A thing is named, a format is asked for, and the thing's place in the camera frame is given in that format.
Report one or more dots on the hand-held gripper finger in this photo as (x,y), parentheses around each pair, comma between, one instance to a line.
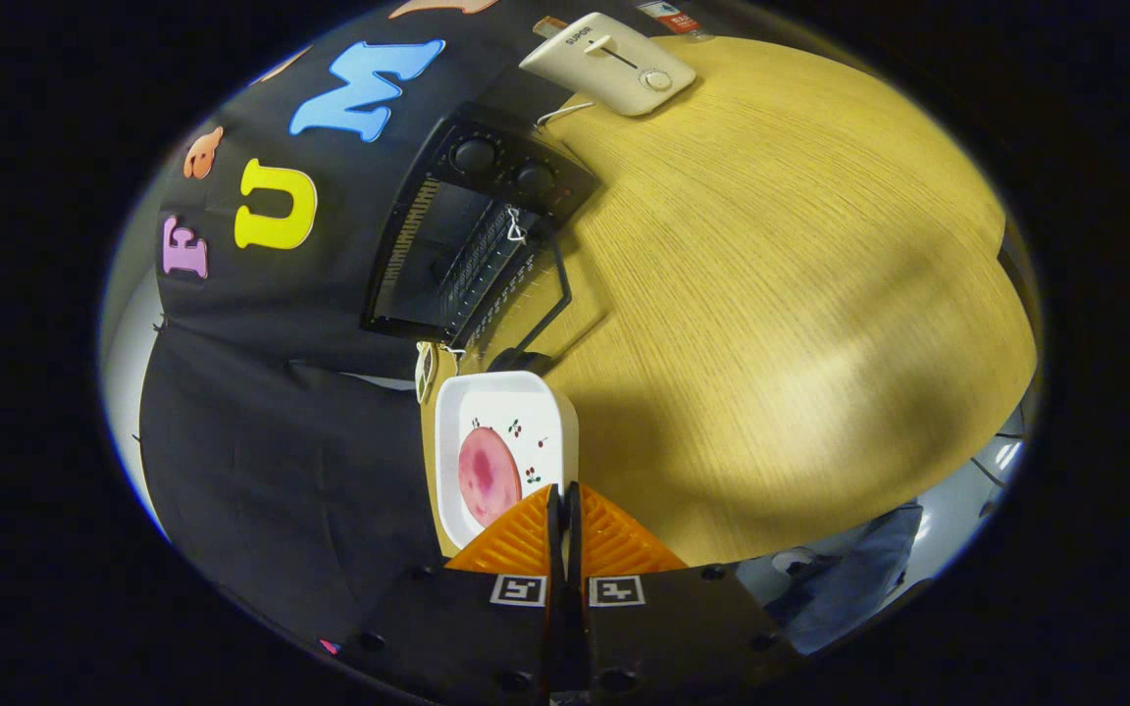
(573,539)
(554,539)

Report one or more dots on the pink round ham slice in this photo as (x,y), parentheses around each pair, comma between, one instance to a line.
(487,476)

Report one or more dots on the white square food tray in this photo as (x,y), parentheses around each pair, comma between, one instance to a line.
(536,412)

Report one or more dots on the black toaster oven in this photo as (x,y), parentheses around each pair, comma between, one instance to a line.
(487,157)

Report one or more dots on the white pop-up toaster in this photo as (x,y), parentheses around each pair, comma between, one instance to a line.
(604,69)

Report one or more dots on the person's white shoe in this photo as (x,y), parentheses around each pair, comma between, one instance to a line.
(793,561)

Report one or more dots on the person's blue jeans leg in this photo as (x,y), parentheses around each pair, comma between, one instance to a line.
(849,579)

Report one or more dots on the black backdrop cloth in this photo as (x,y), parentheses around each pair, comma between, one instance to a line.
(281,471)

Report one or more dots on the bread slice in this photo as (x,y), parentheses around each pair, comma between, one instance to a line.
(550,25)

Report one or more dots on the clear plastic bottle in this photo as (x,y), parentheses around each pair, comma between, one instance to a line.
(673,18)

